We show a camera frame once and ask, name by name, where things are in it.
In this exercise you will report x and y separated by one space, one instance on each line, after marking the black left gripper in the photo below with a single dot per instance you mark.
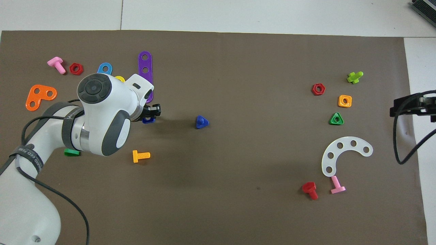
147 112

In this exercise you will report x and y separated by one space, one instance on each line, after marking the red hexagonal-head plastic screw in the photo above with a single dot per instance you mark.
309 187

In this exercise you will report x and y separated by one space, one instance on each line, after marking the lime green cross-head screw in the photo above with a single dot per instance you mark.
354 78

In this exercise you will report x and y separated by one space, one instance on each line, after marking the dark ribbed electronic device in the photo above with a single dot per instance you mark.
425 6

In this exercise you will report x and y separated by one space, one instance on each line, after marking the yellow three-hole strip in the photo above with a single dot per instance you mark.
120 77

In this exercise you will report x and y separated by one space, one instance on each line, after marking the orange square plastic nut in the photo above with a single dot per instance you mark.
340 104

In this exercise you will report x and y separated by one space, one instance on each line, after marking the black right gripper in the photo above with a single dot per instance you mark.
425 107

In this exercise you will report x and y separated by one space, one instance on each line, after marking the blue triangular-head plastic screw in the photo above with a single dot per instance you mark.
201 123

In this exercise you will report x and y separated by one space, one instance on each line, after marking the purple four-hole strip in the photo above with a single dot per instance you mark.
145 63

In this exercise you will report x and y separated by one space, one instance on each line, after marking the orange angled three-hole plate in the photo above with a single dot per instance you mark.
43 92

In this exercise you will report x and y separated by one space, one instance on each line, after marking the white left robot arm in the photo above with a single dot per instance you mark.
102 115

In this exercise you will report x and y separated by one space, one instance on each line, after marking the brown table mat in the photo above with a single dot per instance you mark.
238 187

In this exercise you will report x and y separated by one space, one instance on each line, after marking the pink plastic screw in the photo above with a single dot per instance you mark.
335 182
55 62

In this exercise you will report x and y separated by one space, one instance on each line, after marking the red hexagonal plastic nut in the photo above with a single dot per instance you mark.
314 90
72 69

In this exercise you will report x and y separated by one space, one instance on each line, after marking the white curved five-hole strip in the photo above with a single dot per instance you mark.
346 143

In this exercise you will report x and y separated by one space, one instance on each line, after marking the blue square plastic nut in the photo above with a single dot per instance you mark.
147 121

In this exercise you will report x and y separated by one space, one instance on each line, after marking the blue two-hole strip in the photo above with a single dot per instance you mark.
99 70

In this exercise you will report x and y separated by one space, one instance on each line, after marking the orange-yellow plastic screw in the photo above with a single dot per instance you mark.
141 156

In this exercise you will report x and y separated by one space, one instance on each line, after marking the dark green plastic screw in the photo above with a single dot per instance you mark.
71 152

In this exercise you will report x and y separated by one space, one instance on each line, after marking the green triangular plastic nut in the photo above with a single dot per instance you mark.
332 121

